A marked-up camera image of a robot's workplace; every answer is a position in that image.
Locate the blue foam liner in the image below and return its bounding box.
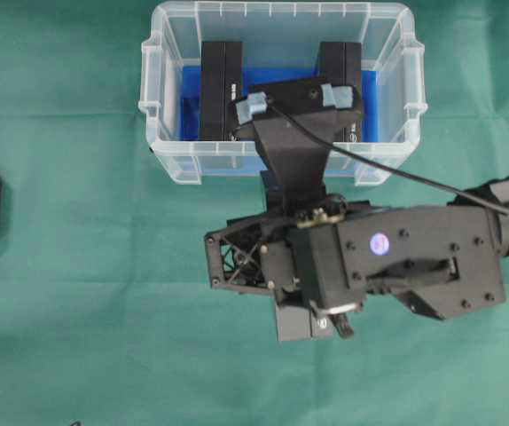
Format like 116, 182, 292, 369
177, 65, 380, 175

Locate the clear plastic storage case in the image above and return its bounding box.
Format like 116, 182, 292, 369
138, 1, 427, 185

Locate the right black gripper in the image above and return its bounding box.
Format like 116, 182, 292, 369
205, 194, 370, 340

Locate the black camera box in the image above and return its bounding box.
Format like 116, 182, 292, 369
317, 42, 364, 143
274, 168, 332, 343
199, 41, 255, 141

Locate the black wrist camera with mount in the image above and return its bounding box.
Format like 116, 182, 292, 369
231, 76, 364, 215

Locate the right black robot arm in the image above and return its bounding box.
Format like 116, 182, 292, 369
205, 173, 509, 342

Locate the green table cloth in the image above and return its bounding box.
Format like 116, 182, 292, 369
0, 1, 509, 425

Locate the black camera cable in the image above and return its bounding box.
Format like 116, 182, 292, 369
231, 95, 509, 243

